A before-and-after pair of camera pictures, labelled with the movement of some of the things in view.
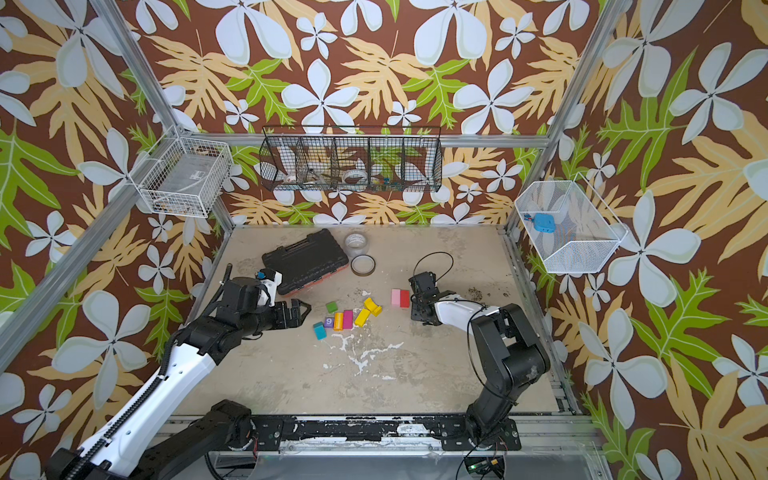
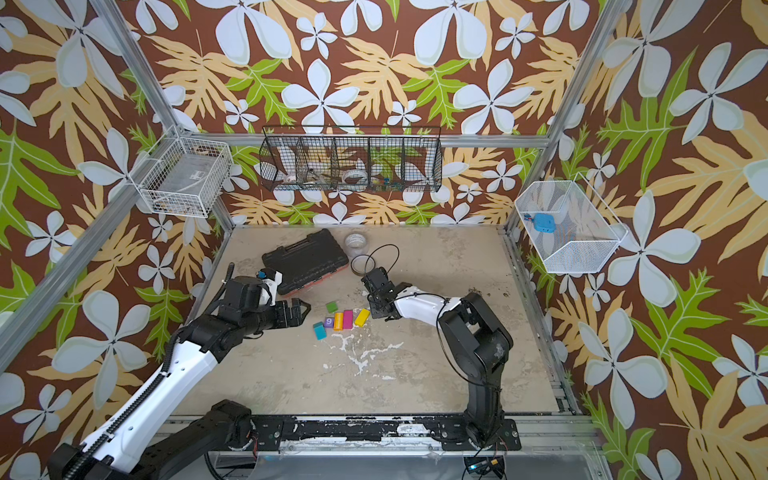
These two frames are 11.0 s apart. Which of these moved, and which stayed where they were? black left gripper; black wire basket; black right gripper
Moved: black right gripper
Stayed: black wire basket; black left gripper
